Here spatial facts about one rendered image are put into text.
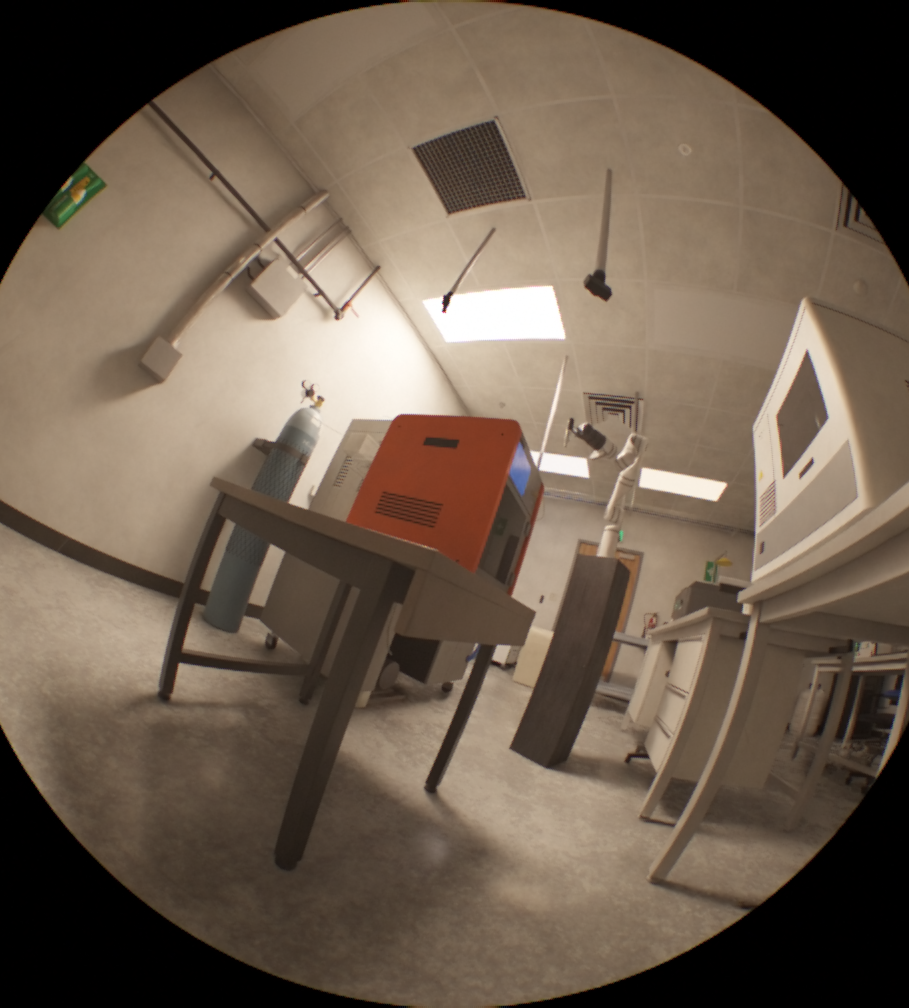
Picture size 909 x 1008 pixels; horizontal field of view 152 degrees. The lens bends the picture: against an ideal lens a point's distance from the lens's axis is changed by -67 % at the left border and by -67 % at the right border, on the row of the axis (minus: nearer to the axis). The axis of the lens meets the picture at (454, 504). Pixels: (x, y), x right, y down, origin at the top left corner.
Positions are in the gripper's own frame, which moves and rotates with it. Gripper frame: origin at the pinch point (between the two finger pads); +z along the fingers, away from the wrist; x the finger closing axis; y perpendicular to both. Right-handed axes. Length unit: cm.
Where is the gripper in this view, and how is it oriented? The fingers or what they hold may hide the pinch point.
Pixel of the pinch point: (568, 425)
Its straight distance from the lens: 140.0
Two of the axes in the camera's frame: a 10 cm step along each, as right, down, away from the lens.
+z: -8.6, -4.1, -3.1
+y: 3.4, -9.0, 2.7
